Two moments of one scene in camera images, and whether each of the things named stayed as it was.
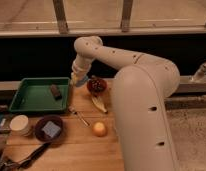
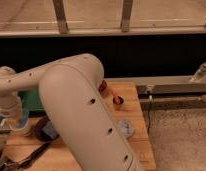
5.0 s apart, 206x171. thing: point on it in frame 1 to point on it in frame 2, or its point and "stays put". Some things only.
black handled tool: (10, 165) stays put
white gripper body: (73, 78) to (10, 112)
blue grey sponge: (50, 129) stays put
